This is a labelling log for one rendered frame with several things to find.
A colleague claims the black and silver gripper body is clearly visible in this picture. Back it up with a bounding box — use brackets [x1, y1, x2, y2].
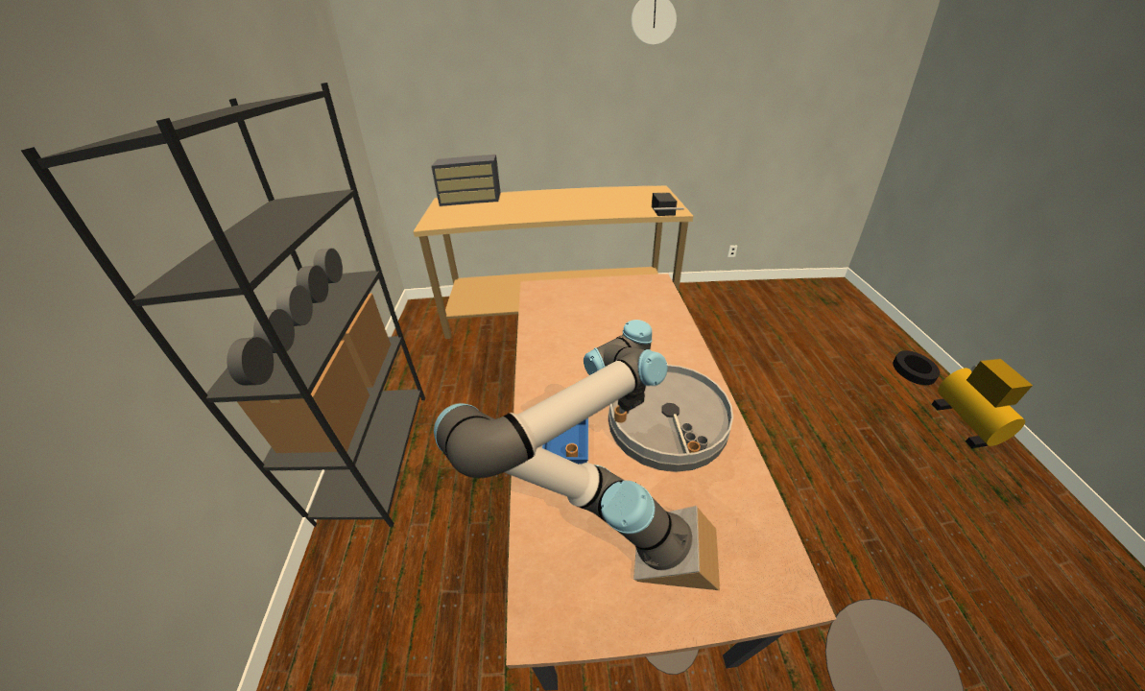
[618, 385, 646, 413]

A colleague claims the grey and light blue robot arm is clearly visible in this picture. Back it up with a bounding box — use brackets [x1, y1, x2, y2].
[434, 320, 692, 570]

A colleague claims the blue open crate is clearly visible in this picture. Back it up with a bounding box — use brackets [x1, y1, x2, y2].
[542, 418, 589, 465]

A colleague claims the grey round turning table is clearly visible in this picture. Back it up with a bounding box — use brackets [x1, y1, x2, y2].
[608, 366, 733, 472]

